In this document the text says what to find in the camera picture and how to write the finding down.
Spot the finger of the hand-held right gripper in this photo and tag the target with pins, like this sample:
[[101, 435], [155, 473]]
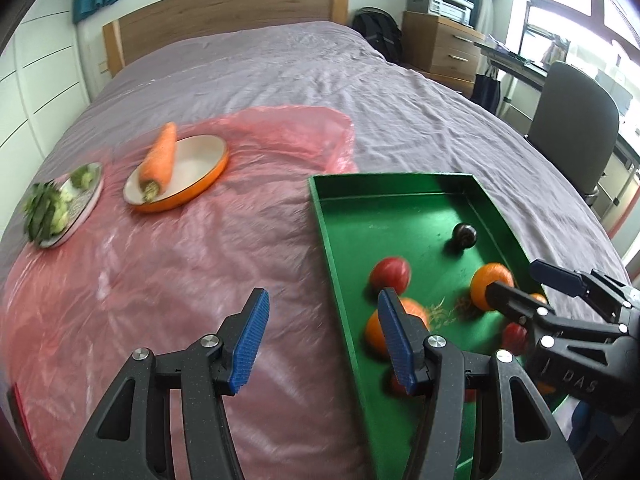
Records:
[[515, 305], [555, 275]]

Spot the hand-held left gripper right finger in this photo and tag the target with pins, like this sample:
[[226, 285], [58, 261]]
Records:
[[395, 340]]

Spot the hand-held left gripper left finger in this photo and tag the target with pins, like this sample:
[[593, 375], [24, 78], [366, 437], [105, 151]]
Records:
[[250, 340]]

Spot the red apple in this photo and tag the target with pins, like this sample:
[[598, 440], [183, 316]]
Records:
[[512, 336], [390, 274]]

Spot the dark purple plum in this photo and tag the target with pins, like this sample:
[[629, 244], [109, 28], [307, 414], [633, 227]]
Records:
[[465, 236]]

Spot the green tray box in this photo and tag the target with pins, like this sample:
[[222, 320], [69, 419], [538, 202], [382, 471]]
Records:
[[400, 210]]

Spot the person's right hand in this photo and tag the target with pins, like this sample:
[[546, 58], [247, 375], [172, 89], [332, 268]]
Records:
[[590, 427]]

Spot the pink plastic sheet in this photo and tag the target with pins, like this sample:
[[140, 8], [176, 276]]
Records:
[[200, 260]]

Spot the grey office chair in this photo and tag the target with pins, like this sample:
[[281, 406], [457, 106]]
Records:
[[575, 120]]

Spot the orange rimmed plate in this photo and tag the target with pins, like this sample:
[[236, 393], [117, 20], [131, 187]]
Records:
[[200, 160]]

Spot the dark hanging bag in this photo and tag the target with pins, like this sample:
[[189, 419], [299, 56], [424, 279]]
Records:
[[485, 90]]

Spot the carrot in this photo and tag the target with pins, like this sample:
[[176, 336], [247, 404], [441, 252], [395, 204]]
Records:
[[160, 160]]

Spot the desk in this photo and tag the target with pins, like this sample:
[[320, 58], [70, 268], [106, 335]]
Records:
[[520, 67]]

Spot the silver patterned plate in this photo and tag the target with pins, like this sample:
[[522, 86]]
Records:
[[82, 205]]

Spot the small light green vegetable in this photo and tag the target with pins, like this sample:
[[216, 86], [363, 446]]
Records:
[[84, 176]]

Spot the phone in red case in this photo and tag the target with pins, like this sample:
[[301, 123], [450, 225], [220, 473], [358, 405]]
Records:
[[22, 422]]

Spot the bok choy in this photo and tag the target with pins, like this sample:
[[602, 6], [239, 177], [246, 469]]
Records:
[[45, 210]]

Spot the wooden drawer cabinet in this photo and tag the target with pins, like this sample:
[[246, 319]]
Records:
[[440, 45]]

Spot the window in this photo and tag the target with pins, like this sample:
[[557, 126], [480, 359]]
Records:
[[575, 10]]

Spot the white printer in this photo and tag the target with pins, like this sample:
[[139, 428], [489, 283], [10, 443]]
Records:
[[440, 2]]

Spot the black backpack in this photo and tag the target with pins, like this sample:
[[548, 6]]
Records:
[[377, 30]]

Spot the wooden bed headboard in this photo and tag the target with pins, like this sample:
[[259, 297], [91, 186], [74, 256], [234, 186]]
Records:
[[225, 10]]

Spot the white wardrobe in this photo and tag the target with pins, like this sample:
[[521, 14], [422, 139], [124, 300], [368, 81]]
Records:
[[40, 60]]

